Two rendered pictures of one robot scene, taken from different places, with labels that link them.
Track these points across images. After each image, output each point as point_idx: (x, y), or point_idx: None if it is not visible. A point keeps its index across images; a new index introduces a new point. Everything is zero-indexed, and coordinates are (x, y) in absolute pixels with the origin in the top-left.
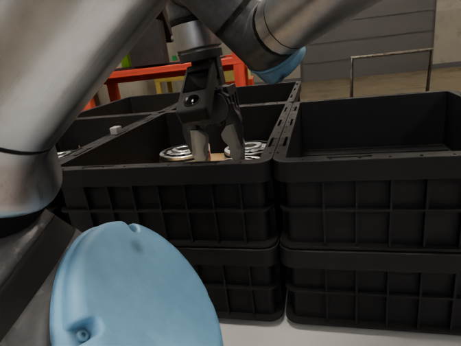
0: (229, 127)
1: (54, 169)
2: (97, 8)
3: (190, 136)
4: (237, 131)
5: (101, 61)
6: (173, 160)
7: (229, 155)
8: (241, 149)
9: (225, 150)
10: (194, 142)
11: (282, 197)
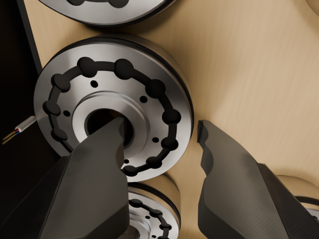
0: (70, 226)
1: None
2: None
3: (281, 215)
4: (44, 201)
5: None
6: (307, 203)
7: (162, 200)
8: (76, 148)
9: (176, 224)
10: (255, 190)
11: None
